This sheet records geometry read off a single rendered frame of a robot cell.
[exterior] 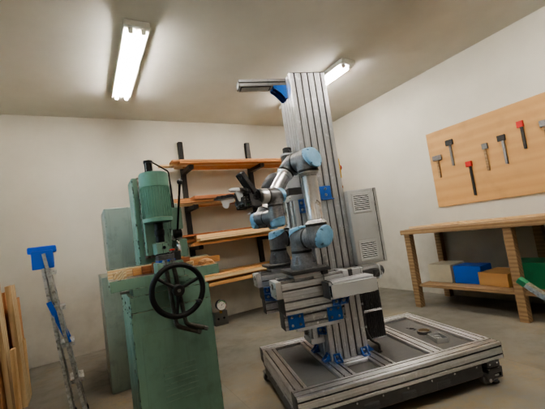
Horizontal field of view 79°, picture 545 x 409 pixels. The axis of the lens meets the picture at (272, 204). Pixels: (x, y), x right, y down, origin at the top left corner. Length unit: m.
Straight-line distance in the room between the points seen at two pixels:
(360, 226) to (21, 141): 3.75
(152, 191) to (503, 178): 3.36
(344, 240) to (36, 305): 3.38
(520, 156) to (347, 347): 2.66
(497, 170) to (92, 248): 4.48
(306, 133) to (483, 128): 2.47
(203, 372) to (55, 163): 3.13
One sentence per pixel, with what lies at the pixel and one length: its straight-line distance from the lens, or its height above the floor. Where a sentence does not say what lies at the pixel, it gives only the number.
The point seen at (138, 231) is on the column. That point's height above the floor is 1.16.
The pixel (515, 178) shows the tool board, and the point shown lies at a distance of 4.07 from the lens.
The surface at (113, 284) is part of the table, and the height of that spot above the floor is 0.88.
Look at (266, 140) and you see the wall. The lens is 5.29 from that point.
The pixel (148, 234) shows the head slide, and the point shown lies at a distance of 2.25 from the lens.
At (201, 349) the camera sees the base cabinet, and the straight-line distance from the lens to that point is 2.13.
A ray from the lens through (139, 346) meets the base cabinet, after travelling 2.05.
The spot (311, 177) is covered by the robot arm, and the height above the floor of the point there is 1.30.
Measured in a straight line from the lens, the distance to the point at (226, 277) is 4.29.
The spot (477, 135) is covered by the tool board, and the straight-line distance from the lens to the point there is 4.25.
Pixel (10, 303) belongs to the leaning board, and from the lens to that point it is 3.31.
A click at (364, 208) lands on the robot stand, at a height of 1.11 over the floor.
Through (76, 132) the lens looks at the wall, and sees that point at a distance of 4.63.
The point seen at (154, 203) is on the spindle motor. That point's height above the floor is 1.31.
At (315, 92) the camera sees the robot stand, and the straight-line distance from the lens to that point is 2.29.
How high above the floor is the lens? 1.04
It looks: 5 degrees up
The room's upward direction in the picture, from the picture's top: 8 degrees counter-clockwise
